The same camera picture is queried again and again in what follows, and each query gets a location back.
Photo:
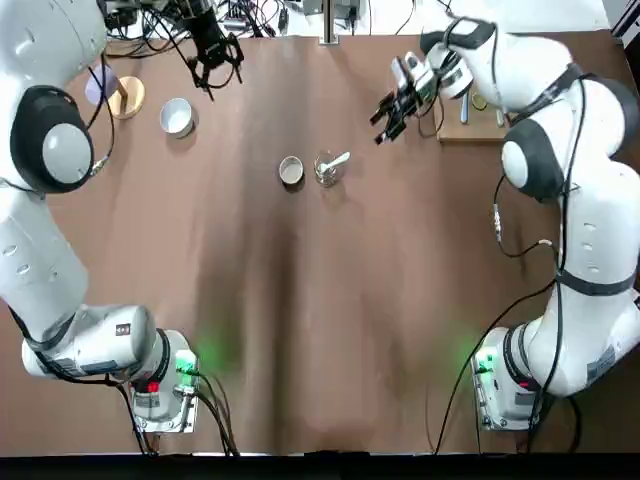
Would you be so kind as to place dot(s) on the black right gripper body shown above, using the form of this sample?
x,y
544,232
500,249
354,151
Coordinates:
x,y
405,100

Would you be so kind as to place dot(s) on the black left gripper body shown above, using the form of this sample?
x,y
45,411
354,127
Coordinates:
x,y
207,35

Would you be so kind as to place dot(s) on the pale green plastic spoon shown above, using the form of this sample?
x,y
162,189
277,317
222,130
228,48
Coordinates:
x,y
336,161

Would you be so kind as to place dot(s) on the transparent glass spice bottle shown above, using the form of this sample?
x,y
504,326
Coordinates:
x,y
327,177

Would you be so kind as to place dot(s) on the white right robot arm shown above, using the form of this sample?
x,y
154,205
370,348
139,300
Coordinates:
x,y
590,225

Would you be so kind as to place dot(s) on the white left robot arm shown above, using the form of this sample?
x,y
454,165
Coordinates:
x,y
40,250

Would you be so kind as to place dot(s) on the grey round bottle lid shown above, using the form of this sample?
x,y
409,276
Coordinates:
x,y
292,170

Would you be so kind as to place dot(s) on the pale blue bowl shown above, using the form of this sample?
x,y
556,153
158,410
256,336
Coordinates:
x,y
176,116

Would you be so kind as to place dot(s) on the wooden cutting board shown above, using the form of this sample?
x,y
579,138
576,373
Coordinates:
x,y
475,130

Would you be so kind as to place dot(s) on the aluminium frame post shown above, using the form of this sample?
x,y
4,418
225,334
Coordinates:
x,y
329,22

